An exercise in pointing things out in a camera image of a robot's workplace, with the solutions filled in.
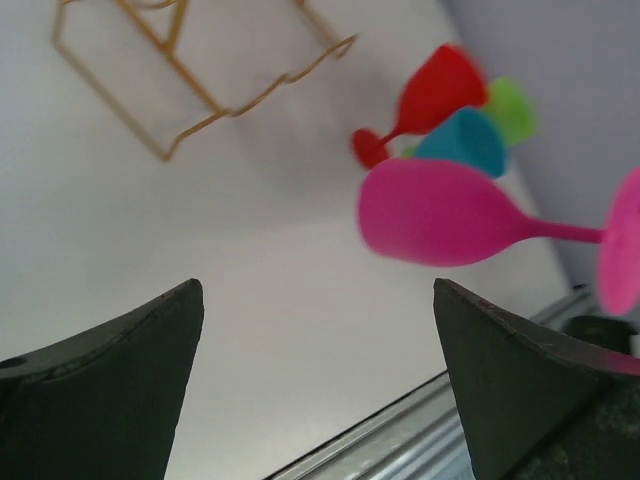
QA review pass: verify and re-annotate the green wine glass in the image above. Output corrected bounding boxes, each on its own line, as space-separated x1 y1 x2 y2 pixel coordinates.
402 77 538 158

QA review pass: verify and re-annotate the aluminium frame rail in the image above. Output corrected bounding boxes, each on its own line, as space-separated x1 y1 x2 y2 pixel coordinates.
278 288 595 479

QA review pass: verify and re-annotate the pink wine glass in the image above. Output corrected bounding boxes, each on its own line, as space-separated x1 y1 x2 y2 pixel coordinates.
356 159 639 316

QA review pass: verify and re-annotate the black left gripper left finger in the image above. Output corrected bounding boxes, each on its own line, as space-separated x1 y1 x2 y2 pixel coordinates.
1 279 204 479

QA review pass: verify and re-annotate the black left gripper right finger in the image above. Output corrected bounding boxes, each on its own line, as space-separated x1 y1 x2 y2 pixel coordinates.
433 279 639 479

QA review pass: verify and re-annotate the gold wire glass rack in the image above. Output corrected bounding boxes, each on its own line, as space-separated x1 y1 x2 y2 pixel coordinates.
52 1 358 162

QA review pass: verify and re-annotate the blue wine glass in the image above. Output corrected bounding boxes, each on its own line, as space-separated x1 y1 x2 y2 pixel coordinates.
411 107 507 178

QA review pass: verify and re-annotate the red wine glass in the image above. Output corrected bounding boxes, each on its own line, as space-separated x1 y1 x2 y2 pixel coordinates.
350 43 489 169

